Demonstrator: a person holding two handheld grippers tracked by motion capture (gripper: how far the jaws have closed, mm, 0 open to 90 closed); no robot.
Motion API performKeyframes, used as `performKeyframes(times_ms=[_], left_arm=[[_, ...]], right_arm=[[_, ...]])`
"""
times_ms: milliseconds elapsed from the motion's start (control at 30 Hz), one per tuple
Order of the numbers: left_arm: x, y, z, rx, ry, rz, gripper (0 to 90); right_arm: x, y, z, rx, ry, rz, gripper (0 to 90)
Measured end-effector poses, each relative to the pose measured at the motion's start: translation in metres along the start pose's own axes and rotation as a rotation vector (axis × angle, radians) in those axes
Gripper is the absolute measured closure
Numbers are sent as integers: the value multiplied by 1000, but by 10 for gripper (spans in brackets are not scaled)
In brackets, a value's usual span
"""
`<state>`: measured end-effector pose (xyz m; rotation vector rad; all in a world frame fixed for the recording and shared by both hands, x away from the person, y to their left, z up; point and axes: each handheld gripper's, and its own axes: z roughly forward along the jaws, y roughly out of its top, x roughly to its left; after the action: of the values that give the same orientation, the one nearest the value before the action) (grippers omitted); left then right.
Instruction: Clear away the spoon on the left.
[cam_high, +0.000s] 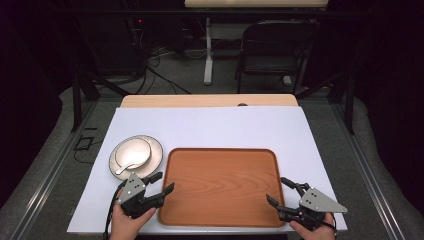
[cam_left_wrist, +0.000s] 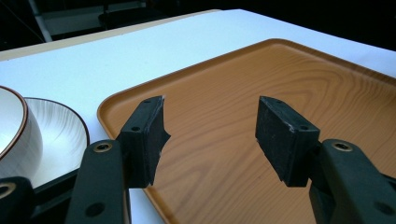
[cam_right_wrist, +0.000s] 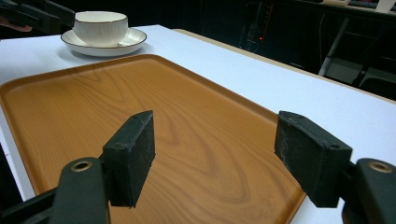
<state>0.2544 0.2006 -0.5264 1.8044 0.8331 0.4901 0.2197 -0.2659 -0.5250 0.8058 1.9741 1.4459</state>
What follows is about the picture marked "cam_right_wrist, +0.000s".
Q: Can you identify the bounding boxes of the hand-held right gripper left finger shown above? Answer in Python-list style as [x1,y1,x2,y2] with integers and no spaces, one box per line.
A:
[102,109,156,209]

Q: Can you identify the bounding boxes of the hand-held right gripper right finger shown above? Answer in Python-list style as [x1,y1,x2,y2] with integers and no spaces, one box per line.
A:
[274,110,354,209]

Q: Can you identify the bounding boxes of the white ribbed cup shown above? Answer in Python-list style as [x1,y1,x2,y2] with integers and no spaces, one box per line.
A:
[72,10,129,49]

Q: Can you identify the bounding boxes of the white saucer with dark rim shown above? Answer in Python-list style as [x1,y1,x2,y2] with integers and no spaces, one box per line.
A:
[60,27,148,58]

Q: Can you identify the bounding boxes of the wooden tray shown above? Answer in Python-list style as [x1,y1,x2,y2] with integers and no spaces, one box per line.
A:
[0,53,307,224]

